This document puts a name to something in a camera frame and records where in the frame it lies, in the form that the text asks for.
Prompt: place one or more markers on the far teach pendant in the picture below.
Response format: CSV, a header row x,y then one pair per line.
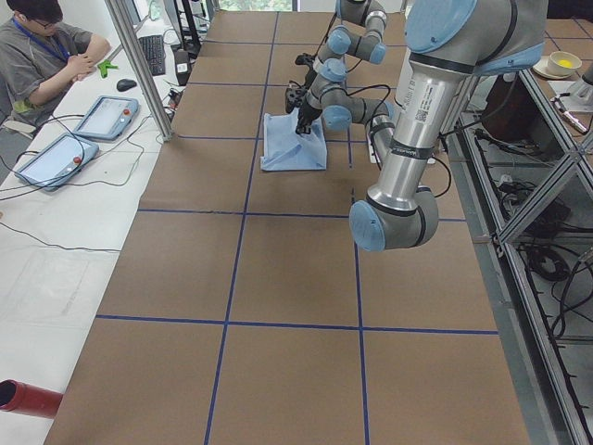
x,y
107,118

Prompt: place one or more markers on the aluminium frame post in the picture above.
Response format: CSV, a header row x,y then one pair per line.
x,y
123,25

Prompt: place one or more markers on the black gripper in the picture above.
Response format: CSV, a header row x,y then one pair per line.
x,y
306,113

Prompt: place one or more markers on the teach pendant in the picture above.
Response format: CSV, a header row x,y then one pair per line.
x,y
107,118
56,164

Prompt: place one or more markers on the near teach pendant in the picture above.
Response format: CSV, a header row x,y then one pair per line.
x,y
56,164

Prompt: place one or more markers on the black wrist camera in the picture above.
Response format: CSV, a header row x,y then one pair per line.
x,y
293,96
305,59

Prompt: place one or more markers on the black keyboard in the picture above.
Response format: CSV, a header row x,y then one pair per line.
x,y
153,49

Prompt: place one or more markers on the seated person grey shirt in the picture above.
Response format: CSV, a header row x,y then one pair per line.
x,y
42,57

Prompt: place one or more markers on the red cylinder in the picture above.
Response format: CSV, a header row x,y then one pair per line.
x,y
27,399

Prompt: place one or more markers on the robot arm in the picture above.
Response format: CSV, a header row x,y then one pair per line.
x,y
448,41
360,34

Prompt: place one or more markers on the light blue t-shirt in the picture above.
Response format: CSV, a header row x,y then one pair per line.
x,y
286,150

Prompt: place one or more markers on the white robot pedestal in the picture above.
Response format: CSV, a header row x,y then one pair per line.
x,y
412,131

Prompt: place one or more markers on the black computer mouse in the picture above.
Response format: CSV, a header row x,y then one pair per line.
x,y
124,85

